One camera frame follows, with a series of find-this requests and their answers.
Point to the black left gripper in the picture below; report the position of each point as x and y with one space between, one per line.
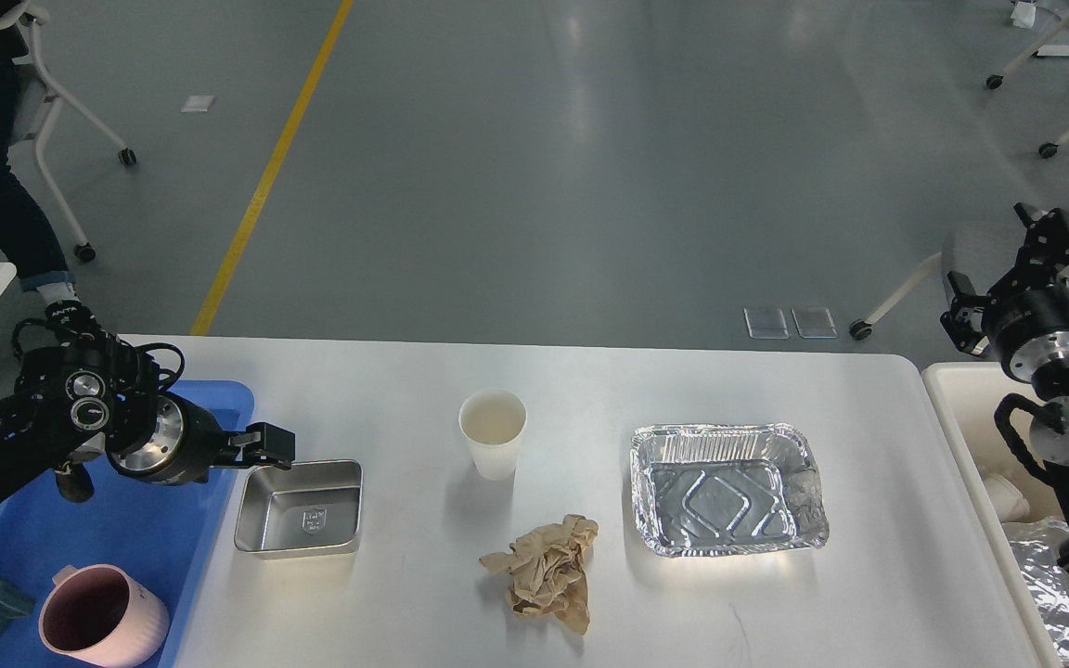
187 441

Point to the clear floor plate right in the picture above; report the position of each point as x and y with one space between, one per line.
814 323

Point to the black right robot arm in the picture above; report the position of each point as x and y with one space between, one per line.
1036 430

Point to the crumpled foil in bin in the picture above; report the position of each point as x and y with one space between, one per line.
1035 548

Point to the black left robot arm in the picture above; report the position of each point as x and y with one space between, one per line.
103 386

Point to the aluminium foil container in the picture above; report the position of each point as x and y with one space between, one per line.
724 490

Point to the grey office chair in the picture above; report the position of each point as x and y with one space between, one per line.
983 252

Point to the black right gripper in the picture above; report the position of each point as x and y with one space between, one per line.
1029 326

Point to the clear floor plate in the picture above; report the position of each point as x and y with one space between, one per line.
766 323
814 323

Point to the square stainless steel tray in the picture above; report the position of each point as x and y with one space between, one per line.
312 509

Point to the pink ribbed mug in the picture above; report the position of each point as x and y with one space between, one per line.
100 615

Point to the blue plastic tray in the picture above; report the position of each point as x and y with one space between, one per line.
161 535

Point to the white plastic bin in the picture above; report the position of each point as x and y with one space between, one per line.
965 397

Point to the white paper cup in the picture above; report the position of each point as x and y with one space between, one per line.
492 423

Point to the clear floor plate left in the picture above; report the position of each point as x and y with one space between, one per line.
766 323

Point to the crumpled brown paper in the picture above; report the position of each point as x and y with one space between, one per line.
547 574

